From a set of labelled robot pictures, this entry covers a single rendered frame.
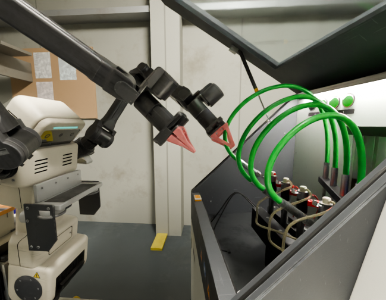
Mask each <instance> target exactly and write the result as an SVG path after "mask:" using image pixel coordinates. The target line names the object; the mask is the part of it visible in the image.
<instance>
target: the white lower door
mask: <svg viewBox="0 0 386 300"><path fill-rule="evenodd" d="M191 249H192V300H206V299H205V293H204V289H203V283H202V276H201V272H200V266H199V260H198V256H197V249H196V242H195V239H194V232H193V226H192V236H191Z"/></svg>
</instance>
